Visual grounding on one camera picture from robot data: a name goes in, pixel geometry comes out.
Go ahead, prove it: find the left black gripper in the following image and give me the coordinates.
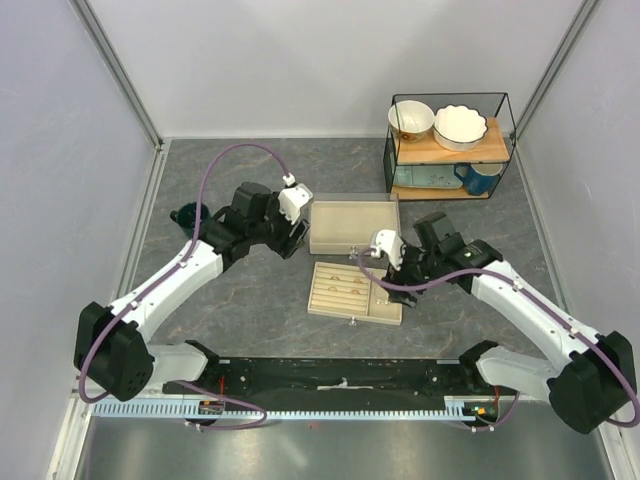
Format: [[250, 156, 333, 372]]
[[248, 192, 310, 259]]

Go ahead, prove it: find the light blue rectangular plate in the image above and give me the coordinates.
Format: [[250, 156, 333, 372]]
[[393, 165, 463, 189]]

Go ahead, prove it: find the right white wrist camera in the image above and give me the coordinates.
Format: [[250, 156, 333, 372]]
[[369, 229, 404, 270]]

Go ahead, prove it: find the white bowl with floral pattern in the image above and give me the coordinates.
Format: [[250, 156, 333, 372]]
[[387, 100, 435, 143]]

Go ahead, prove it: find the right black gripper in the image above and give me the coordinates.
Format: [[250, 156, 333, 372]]
[[379, 239, 441, 309]]

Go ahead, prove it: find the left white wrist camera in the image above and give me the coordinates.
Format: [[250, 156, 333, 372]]
[[278, 184, 313, 224]]

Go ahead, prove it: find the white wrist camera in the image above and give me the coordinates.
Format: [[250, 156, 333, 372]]
[[278, 184, 313, 224], [369, 229, 404, 270]]

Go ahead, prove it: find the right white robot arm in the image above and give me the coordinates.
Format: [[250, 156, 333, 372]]
[[370, 212, 639, 433]]

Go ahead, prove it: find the dark green mug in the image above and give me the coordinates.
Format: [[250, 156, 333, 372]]
[[169, 202, 197, 238]]

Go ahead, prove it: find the beige jewelry box with lid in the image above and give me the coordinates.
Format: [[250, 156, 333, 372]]
[[308, 193, 400, 256]]

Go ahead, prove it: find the light blue cable duct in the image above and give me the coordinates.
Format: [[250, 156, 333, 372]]
[[92, 396, 496, 421]]

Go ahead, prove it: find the black wire shelf rack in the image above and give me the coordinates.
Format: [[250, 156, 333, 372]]
[[383, 92, 516, 201]]

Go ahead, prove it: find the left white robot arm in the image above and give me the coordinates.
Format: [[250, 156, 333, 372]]
[[74, 182, 313, 402]]

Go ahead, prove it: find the beige jewelry tray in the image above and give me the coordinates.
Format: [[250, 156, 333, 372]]
[[307, 262, 403, 326]]

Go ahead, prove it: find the blue mug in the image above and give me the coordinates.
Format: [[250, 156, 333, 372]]
[[454, 163, 503, 196]]

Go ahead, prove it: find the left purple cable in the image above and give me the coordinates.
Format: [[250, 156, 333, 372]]
[[79, 142, 296, 432]]

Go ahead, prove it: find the white scalloped bowl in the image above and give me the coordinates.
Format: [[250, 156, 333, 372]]
[[433, 105, 489, 152]]

